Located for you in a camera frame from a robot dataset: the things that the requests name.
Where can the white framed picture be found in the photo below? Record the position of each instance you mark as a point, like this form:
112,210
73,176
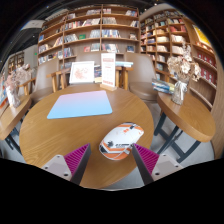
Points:
82,72

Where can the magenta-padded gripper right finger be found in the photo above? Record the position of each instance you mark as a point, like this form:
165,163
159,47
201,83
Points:
148,158

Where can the wide wooden bookshelf unit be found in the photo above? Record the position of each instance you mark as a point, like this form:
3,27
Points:
90,30

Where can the stack of blue books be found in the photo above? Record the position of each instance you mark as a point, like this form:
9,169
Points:
124,64

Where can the stack of colourful books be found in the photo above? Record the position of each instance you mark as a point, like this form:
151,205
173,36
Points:
163,86

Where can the white orange patterned computer mouse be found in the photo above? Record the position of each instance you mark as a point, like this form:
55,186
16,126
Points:
116,140

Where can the curved wooden bookshelf unit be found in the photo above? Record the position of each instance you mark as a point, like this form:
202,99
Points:
200,66

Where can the brown armchair with wooden arms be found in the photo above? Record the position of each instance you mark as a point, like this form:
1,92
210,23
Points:
45,78
86,56
143,76

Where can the blue pink gradient mouse pad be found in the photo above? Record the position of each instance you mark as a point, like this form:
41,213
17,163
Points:
81,105

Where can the white ceiling air vent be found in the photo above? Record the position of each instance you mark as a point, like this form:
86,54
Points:
33,25

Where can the glass vase with dried flowers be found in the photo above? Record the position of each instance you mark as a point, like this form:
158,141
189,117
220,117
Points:
180,90
13,96

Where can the small distant bookshelf unit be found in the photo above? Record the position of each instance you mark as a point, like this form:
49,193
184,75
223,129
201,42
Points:
16,61

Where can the dark standing book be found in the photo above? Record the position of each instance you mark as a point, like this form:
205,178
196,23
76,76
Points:
97,72

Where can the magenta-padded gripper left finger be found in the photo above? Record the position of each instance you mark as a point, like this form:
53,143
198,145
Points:
75,158

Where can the white red sign, wooden base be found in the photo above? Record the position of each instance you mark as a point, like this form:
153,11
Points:
108,70

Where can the round wooden side table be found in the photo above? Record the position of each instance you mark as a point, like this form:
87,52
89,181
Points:
188,115
11,116

